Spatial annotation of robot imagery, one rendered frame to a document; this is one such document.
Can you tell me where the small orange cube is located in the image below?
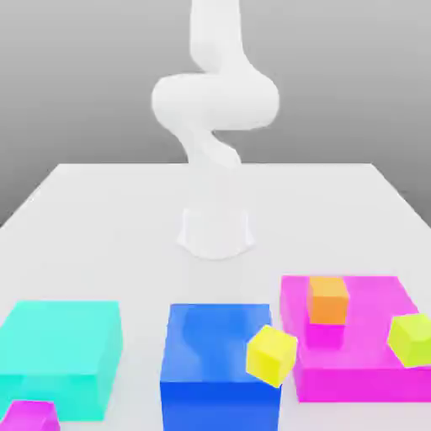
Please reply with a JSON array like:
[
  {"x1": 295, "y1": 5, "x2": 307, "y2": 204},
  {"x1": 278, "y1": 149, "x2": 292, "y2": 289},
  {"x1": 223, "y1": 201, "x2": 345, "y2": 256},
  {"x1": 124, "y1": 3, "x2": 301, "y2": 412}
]
[{"x1": 306, "y1": 276, "x2": 350, "y2": 327}]

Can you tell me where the small yellow cube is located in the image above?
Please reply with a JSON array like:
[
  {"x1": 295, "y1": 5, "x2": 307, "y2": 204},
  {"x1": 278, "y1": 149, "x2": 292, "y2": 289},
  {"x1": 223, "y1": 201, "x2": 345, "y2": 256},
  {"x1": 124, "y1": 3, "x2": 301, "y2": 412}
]
[{"x1": 245, "y1": 324, "x2": 299, "y2": 389}]

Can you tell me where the small lime cube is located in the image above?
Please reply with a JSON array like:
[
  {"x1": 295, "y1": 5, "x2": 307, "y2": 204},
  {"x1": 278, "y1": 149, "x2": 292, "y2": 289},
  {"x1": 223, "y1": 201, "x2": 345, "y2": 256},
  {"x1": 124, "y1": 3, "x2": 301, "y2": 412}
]
[{"x1": 386, "y1": 312, "x2": 431, "y2": 369}]

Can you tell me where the small magenta cube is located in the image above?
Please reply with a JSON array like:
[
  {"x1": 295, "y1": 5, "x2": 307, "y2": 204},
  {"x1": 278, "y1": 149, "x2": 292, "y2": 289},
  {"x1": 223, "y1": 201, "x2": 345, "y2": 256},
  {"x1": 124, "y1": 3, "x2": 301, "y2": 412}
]
[{"x1": 0, "y1": 399, "x2": 61, "y2": 431}]

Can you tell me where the large blue box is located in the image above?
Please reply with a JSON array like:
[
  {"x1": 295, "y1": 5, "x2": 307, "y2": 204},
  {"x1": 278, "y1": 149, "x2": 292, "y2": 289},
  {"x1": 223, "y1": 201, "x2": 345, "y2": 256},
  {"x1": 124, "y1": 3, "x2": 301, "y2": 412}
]
[{"x1": 159, "y1": 303, "x2": 283, "y2": 431}]

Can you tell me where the large cyan box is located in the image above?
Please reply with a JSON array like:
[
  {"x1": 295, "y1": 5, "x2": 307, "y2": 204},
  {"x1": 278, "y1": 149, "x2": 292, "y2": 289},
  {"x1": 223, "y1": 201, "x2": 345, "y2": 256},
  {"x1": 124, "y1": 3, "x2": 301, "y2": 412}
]
[{"x1": 0, "y1": 300, "x2": 124, "y2": 423}]

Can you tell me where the large magenta box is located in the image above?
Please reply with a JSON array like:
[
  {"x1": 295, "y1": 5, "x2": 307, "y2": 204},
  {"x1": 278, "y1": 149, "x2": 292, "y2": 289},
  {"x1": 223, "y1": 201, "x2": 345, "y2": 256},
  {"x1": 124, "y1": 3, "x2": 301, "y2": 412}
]
[{"x1": 279, "y1": 274, "x2": 431, "y2": 404}]

